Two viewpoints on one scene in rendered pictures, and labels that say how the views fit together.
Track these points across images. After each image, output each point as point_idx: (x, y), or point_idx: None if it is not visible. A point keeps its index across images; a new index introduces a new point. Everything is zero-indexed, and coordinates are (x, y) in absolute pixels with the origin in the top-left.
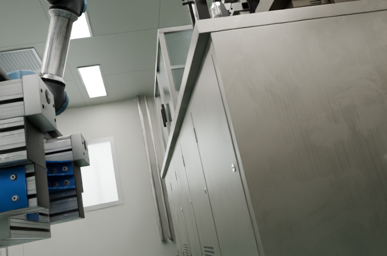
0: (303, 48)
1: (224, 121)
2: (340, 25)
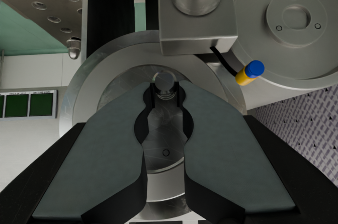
0: None
1: None
2: None
